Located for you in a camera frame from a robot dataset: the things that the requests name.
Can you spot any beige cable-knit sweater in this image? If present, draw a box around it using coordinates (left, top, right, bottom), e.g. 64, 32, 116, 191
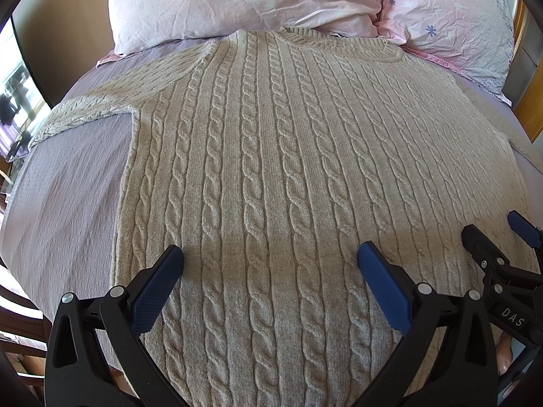
29, 26, 537, 407

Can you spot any pink floral right pillow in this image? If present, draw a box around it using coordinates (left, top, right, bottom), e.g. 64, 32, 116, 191
376, 0, 514, 101

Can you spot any pink floral pillow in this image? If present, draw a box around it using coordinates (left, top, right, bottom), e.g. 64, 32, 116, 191
109, 0, 381, 56
376, 0, 514, 101

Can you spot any pink floral left pillow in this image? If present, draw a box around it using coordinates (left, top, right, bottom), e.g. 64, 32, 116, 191
109, 0, 381, 56

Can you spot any wooden headboard frame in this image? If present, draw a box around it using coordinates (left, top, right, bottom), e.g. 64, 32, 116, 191
511, 0, 542, 143

